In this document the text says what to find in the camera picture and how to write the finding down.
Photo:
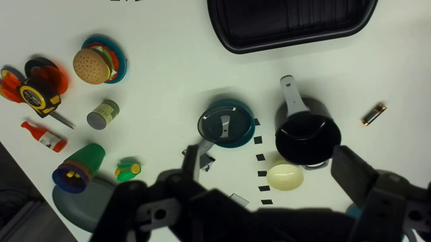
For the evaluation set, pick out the green cup purple rim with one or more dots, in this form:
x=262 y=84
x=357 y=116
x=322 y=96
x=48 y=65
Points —
x=82 y=163

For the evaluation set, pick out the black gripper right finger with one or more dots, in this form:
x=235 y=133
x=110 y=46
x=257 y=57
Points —
x=354 y=175

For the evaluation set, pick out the cream round ball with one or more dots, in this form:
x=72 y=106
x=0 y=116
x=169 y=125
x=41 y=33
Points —
x=284 y=176

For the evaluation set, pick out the red translucent round dish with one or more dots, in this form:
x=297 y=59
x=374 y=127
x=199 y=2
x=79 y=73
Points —
x=51 y=74

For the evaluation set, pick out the grey plate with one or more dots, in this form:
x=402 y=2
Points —
x=85 y=206

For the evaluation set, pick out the green yellow toy corn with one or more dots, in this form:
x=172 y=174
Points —
x=128 y=170

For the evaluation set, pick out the black baking tray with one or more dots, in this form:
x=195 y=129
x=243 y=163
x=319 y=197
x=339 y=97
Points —
x=291 y=22

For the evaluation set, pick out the AA battery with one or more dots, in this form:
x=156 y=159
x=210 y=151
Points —
x=373 y=113

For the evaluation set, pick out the yellow black tape measure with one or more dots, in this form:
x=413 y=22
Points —
x=37 y=96

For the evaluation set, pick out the small grey tape piece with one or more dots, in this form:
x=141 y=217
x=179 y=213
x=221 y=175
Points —
x=239 y=199

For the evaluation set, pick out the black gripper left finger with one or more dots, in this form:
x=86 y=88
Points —
x=191 y=159

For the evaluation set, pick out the red toy ketchup bottle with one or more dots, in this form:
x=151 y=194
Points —
x=44 y=136

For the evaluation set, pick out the toy burger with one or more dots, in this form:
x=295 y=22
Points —
x=91 y=66

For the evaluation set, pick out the grey toy can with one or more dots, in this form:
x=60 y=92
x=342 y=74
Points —
x=102 y=115

